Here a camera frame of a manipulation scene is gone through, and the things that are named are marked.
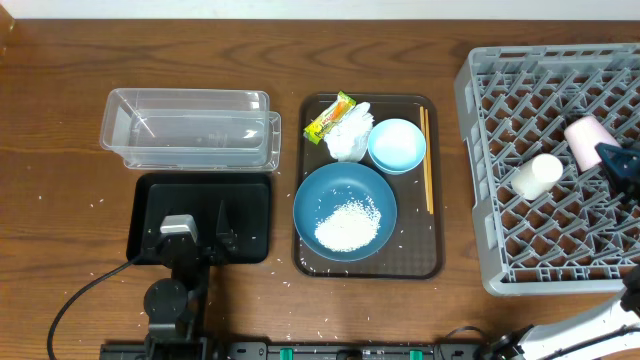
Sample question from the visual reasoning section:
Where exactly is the yellow snack wrapper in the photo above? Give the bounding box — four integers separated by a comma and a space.
303, 91, 356, 144

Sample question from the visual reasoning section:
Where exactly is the wooden chopstick right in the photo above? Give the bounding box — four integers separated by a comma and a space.
422, 108, 435, 215

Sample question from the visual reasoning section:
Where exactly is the clear plastic bin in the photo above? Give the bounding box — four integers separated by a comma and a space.
100, 88, 282, 172

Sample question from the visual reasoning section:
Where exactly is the brown serving tray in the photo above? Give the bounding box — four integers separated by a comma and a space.
293, 93, 445, 280

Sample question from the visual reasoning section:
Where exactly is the white cup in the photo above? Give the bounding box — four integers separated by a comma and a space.
511, 154, 564, 200

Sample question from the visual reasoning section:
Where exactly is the wooden chopstick left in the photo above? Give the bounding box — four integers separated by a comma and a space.
420, 106, 429, 213

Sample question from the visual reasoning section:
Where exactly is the white rice pile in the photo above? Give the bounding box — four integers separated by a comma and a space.
314, 196, 382, 252

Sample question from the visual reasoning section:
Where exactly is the light blue small bowl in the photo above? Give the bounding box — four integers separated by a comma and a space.
367, 118, 427, 175

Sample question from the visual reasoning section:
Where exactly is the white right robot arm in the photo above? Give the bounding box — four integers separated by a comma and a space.
475, 267, 639, 360

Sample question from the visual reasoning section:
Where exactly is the large blue plate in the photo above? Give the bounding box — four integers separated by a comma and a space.
293, 163, 398, 262

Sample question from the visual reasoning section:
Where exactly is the crumpled white tissue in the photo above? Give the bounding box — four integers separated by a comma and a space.
324, 102, 374, 162

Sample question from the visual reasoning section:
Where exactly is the grey dishwasher rack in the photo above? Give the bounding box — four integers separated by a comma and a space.
454, 43, 639, 296

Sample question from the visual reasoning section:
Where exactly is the pink cup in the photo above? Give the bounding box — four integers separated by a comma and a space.
564, 116, 621, 172

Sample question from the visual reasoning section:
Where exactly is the black plastic tray bin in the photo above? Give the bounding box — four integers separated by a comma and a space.
126, 172, 272, 264

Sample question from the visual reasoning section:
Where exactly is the wooden chopstick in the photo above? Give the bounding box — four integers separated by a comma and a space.
422, 108, 435, 215
420, 106, 429, 213

